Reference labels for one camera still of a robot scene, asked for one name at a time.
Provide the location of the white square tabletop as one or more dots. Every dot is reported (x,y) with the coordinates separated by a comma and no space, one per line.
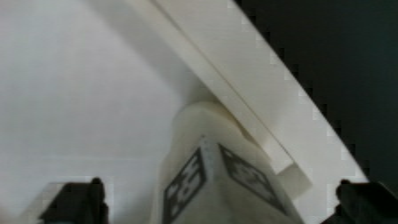
(95,85)

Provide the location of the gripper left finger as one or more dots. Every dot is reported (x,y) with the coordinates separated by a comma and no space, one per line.
(79,206)

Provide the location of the white leg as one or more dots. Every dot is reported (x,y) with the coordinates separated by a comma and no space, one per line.
(217,186)

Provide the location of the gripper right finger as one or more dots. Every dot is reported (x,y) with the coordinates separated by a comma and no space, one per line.
(368,204)

